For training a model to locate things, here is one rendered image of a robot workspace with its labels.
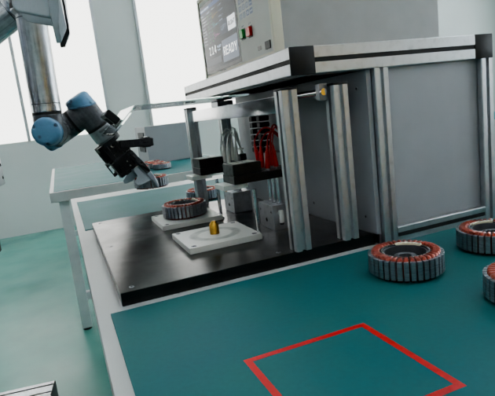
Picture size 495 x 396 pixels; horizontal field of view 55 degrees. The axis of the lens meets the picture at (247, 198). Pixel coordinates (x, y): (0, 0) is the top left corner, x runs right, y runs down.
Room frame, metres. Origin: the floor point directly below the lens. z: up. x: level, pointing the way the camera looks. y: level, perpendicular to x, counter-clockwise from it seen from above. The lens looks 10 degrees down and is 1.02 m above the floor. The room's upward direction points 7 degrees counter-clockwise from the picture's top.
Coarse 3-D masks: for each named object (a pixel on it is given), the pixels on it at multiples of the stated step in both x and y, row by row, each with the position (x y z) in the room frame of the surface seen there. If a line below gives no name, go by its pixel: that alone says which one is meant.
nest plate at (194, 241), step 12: (204, 228) 1.02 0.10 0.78; (228, 228) 0.99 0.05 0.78; (240, 228) 0.98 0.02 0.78; (180, 240) 0.93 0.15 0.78; (192, 240) 0.92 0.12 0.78; (204, 240) 0.91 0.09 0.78; (216, 240) 0.90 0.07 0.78; (228, 240) 0.89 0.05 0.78; (240, 240) 0.90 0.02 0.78; (252, 240) 0.91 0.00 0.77; (192, 252) 0.87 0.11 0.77
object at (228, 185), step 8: (248, 160) 1.00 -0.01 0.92; (256, 160) 0.98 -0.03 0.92; (224, 168) 1.00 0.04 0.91; (232, 168) 0.95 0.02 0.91; (240, 168) 0.95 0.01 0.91; (248, 168) 0.96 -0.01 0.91; (256, 168) 0.97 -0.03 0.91; (272, 168) 1.01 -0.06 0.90; (280, 168) 0.99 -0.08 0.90; (224, 176) 1.00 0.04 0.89; (232, 176) 0.95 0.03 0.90; (240, 176) 0.95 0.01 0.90; (248, 176) 0.96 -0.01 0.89; (256, 176) 0.96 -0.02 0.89; (264, 176) 0.97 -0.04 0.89; (272, 176) 0.97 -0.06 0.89; (280, 176) 0.98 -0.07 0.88; (216, 184) 0.99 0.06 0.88; (224, 184) 0.97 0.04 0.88; (232, 184) 0.96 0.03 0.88; (240, 184) 0.95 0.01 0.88; (272, 184) 1.01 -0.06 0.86; (272, 192) 1.03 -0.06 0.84; (280, 192) 0.99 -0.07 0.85; (280, 200) 0.99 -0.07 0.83
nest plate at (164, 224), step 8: (208, 208) 1.25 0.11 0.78; (152, 216) 1.23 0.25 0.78; (160, 216) 1.21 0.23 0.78; (200, 216) 1.15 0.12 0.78; (208, 216) 1.14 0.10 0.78; (216, 216) 1.14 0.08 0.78; (160, 224) 1.12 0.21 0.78; (168, 224) 1.11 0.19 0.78; (176, 224) 1.10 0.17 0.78; (184, 224) 1.11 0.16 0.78; (192, 224) 1.12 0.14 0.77
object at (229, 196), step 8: (224, 192) 1.26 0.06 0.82; (232, 192) 1.20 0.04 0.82; (240, 192) 1.20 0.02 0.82; (248, 192) 1.21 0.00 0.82; (232, 200) 1.21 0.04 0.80; (240, 200) 1.20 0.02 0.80; (248, 200) 1.21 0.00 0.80; (232, 208) 1.21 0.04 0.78; (240, 208) 1.20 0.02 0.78; (248, 208) 1.21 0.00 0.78
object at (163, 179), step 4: (156, 176) 1.57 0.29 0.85; (160, 176) 1.51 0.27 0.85; (164, 176) 1.52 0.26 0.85; (160, 180) 1.50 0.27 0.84; (164, 180) 1.51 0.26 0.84; (168, 180) 1.54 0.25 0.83; (136, 184) 1.50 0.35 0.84; (144, 184) 1.49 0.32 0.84; (148, 184) 1.49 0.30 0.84; (152, 184) 1.49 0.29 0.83; (160, 184) 1.50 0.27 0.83; (164, 184) 1.51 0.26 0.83; (136, 188) 1.51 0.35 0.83; (140, 188) 1.50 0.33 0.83; (144, 188) 1.49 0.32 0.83; (148, 188) 1.50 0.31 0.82; (152, 188) 1.49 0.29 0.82
